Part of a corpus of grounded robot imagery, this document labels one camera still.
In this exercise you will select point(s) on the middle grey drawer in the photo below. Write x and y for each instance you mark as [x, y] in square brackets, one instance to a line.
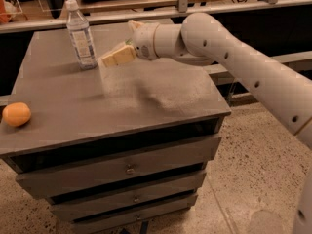
[132, 192]

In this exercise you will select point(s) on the green chip bag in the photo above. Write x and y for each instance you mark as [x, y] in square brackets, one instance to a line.
[128, 42]

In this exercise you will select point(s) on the grey drawer cabinet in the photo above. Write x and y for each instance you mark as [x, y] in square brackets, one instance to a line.
[78, 115]

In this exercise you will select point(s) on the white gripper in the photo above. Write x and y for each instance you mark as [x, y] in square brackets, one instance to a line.
[145, 40]

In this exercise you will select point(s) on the metal railing frame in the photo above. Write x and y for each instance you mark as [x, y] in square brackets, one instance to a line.
[160, 9]

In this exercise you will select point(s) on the clear acrylic box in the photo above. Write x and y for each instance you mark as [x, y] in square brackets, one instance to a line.
[9, 9]

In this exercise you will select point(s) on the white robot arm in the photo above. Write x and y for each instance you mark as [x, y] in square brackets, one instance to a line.
[200, 40]

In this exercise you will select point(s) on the top grey drawer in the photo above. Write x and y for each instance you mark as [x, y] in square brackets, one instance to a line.
[91, 173]

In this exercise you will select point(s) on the orange fruit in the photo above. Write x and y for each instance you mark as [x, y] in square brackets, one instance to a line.
[16, 114]

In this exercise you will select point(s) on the clear plastic water bottle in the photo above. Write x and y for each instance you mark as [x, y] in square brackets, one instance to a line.
[81, 36]

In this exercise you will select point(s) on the grey drawer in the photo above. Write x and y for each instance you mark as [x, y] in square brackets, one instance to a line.
[137, 214]
[91, 173]
[132, 192]

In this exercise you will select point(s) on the bottom grey drawer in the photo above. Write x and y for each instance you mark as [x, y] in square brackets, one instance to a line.
[137, 214]

